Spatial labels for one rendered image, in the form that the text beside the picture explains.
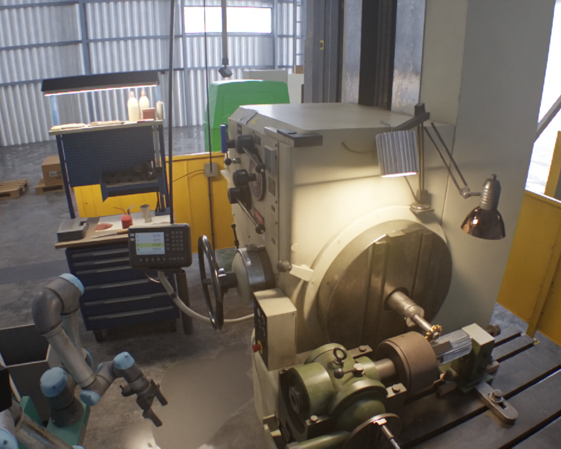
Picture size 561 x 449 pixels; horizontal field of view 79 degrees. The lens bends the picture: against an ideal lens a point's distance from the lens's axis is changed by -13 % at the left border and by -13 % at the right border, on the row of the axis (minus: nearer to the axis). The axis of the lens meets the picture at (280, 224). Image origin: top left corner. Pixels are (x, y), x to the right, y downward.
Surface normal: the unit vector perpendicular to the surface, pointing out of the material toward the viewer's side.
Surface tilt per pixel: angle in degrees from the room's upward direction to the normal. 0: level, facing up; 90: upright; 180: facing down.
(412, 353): 24
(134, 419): 0
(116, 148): 90
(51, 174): 87
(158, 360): 0
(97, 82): 58
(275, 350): 90
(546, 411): 0
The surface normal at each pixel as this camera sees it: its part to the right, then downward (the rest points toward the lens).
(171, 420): 0.00, -0.92
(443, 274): 0.35, 0.37
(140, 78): 0.25, -0.17
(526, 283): -0.94, 0.14
